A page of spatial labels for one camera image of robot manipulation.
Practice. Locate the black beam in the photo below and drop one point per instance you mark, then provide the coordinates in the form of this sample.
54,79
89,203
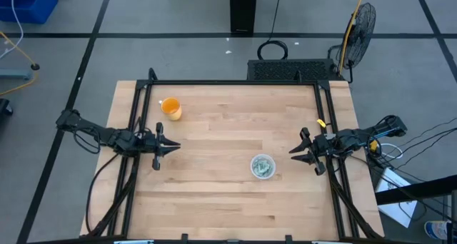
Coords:
421,188

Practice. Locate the grey floor bar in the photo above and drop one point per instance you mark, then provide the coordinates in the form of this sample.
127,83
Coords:
14,73

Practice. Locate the black furniture foot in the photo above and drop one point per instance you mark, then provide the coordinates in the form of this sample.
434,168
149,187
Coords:
4,106

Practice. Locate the black pillar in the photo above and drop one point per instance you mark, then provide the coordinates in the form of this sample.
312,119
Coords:
242,8

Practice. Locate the clear plastic round container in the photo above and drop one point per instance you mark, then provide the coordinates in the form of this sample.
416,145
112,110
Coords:
252,167

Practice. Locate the blue plastic bin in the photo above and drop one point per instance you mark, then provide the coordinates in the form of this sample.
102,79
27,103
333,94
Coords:
28,5

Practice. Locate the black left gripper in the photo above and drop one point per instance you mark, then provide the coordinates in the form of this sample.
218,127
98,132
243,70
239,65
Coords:
148,143

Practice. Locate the black round floor puck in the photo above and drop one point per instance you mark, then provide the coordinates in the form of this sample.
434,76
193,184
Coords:
35,66

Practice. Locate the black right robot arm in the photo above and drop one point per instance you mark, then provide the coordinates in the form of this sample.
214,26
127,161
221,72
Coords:
364,135

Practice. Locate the blue white container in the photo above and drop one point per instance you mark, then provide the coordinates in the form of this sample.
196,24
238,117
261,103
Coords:
436,230

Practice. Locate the black floor fan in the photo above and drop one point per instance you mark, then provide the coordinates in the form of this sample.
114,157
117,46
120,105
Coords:
360,30

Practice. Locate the yellow cup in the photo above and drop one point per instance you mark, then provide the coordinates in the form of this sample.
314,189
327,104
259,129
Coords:
170,106

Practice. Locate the black perforated computer case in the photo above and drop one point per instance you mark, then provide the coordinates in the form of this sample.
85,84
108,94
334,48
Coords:
285,70

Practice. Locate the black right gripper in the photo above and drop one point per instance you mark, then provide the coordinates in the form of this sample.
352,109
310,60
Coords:
321,144

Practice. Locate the white cardboard box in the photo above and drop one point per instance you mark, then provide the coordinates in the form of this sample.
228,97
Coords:
396,208

